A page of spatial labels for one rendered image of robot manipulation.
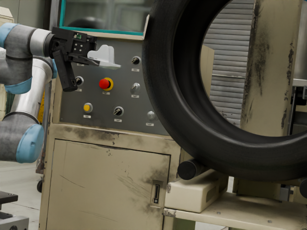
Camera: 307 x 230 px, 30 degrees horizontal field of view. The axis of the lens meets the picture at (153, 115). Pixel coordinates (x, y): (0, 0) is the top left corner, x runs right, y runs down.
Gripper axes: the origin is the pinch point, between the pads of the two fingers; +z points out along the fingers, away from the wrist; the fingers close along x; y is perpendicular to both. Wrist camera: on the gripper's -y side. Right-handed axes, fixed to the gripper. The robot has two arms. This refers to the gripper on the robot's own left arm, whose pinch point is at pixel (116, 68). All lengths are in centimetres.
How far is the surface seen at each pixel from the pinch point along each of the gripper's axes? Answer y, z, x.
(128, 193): -46, -8, 61
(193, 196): -24.7, 30.2, -11.7
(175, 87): -1.0, 20.4, -13.0
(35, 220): -129, -130, 237
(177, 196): -25.7, 26.6, -11.7
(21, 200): -134, -171, 287
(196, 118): -6.7, 26.9, -13.0
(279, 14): 25, 35, 25
